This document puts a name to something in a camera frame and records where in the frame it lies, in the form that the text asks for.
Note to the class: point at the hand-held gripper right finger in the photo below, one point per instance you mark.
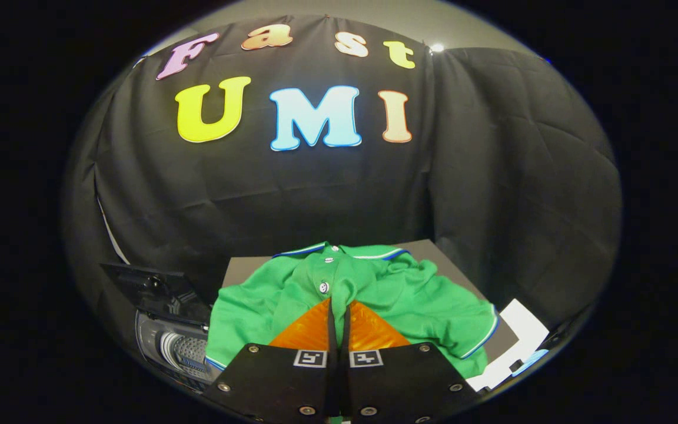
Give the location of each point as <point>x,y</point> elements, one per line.
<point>404,383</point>

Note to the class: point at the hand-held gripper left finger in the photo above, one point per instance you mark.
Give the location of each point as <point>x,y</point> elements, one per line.
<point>274,383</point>

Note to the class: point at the small ceiling light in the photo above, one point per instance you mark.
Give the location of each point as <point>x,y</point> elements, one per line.
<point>437,47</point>

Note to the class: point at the white flat board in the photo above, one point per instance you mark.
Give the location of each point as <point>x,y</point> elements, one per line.
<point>521,324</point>

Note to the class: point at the beige cabinet with dark top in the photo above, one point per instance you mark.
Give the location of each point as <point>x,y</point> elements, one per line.
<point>439,253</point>

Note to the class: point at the green polo shirt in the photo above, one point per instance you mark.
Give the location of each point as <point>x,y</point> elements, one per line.
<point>421,300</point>

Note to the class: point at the black backdrop cloth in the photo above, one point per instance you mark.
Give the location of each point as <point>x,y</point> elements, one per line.
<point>315,194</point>

